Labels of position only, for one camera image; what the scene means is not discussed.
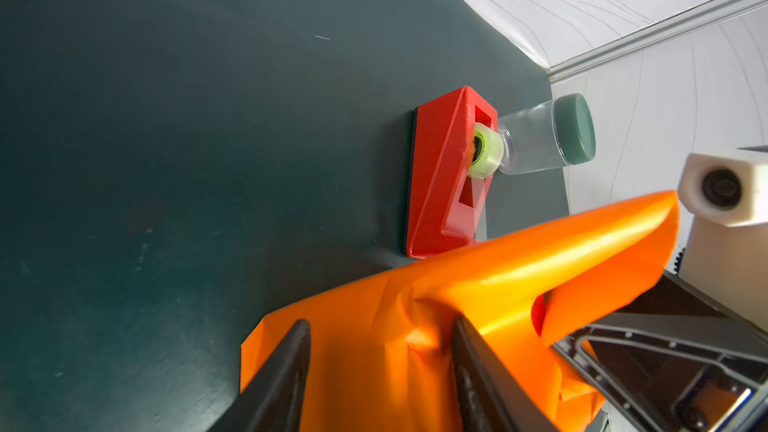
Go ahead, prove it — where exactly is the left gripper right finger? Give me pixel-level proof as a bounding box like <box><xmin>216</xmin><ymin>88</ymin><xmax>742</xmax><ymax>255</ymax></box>
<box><xmin>451</xmin><ymin>316</ymin><xmax>557</xmax><ymax>432</ymax></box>

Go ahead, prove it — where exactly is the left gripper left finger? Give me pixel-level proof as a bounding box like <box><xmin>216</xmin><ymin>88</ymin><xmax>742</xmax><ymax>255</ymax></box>
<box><xmin>210</xmin><ymin>319</ymin><xmax>311</xmax><ymax>431</ymax></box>

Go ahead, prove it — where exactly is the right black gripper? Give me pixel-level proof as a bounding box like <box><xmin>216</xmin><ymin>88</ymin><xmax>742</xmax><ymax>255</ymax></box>
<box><xmin>553</xmin><ymin>273</ymin><xmax>767</xmax><ymax>431</ymax></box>

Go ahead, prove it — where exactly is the red tape dispenser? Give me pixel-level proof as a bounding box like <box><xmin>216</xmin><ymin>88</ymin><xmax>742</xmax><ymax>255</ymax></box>
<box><xmin>403</xmin><ymin>86</ymin><xmax>498</xmax><ymax>259</ymax></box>

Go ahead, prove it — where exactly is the glass jar green lid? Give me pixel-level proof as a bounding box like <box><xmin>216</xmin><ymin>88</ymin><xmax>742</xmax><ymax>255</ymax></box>
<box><xmin>498</xmin><ymin>93</ymin><xmax>597</xmax><ymax>175</ymax></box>

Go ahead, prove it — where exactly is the green table mat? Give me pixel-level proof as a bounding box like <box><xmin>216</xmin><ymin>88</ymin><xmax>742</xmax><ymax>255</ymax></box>
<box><xmin>1</xmin><ymin>0</ymin><xmax>551</xmax><ymax>431</ymax></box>

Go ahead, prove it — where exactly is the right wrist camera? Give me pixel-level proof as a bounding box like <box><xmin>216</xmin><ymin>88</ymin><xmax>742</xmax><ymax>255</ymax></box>
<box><xmin>678</xmin><ymin>145</ymin><xmax>767</xmax><ymax>330</ymax></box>

